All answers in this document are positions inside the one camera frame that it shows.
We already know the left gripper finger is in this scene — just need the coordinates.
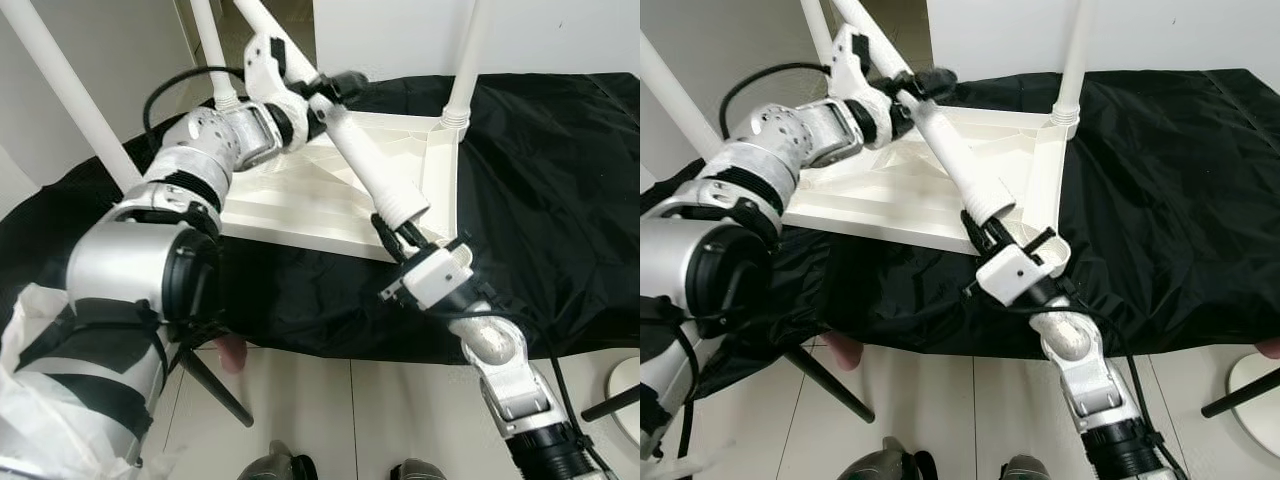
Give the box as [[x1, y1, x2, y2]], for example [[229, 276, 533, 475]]
[[904, 66, 957, 102], [324, 70, 370, 103]]

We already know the white plastic table top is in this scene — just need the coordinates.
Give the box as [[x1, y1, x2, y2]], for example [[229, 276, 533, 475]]
[[213, 105, 477, 267], [780, 104, 1077, 264]]

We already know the white plastic table leg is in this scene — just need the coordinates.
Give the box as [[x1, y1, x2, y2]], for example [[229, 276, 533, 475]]
[[233, 0, 432, 228], [1049, 0, 1100, 128], [800, 0, 843, 69], [188, 0, 243, 109], [443, 0, 497, 128], [0, 0, 143, 193], [829, 0, 1022, 225], [640, 33, 727, 163]]

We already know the black table cloth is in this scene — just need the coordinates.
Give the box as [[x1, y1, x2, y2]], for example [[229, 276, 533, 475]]
[[0, 70, 641, 366], [640, 68, 1280, 401]]

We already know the black metal stand leg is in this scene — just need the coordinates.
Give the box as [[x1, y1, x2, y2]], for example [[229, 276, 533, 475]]
[[177, 344, 257, 429], [1200, 374, 1280, 420], [581, 384, 641, 424], [784, 344, 877, 425]]

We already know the robot right leg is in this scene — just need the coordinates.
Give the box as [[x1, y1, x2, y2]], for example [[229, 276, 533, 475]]
[[999, 454, 1053, 480], [389, 457, 448, 480]]

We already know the robot leg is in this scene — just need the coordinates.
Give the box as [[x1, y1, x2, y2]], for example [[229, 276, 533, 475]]
[[838, 436, 937, 480], [999, 454, 1053, 480], [389, 457, 448, 480], [238, 440, 320, 480]]

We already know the robot left leg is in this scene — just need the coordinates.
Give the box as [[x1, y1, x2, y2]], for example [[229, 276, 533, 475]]
[[838, 436, 937, 480], [238, 440, 320, 480]]

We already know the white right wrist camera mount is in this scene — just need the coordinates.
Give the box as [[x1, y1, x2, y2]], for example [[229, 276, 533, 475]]
[[378, 238, 477, 313], [973, 236, 1072, 308]]

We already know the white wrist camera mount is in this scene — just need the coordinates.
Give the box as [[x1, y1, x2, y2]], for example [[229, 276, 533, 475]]
[[378, 238, 477, 313], [837, 24, 893, 103], [973, 236, 1072, 308], [242, 30, 303, 113]]

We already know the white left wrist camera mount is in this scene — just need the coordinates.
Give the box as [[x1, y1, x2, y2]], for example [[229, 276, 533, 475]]
[[837, 24, 893, 103], [242, 30, 303, 113]]

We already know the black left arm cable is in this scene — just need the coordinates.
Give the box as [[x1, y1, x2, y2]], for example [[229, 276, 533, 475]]
[[142, 66, 253, 133], [717, 61, 843, 118]]

